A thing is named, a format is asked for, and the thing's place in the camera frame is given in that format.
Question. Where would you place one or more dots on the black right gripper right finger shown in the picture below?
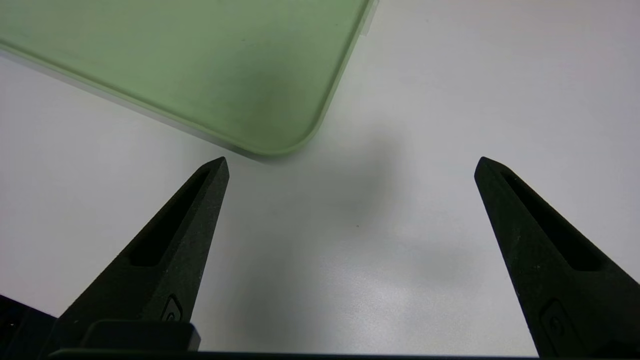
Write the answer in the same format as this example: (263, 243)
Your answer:
(550, 280)

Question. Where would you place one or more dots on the light green plastic tray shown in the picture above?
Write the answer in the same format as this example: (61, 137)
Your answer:
(175, 65)

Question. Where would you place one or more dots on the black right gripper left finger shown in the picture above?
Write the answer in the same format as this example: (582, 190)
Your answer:
(175, 250)

